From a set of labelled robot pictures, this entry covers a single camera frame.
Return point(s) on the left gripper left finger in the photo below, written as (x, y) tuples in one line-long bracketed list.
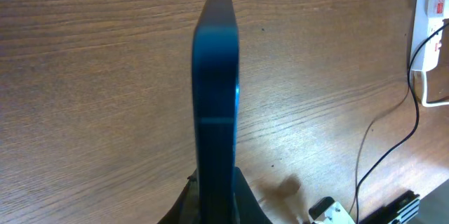
[(186, 208)]

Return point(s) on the blue Galaxy smartphone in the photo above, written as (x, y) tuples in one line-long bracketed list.
[(215, 92)]

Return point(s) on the white USB charger plug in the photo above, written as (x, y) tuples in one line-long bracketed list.
[(437, 11)]

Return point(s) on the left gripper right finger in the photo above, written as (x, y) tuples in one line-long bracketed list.
[(249, 209)]

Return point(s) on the white power strip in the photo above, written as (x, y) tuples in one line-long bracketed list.
[(426, 45)]

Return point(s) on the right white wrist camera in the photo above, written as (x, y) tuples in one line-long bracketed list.
[(328, 211)]

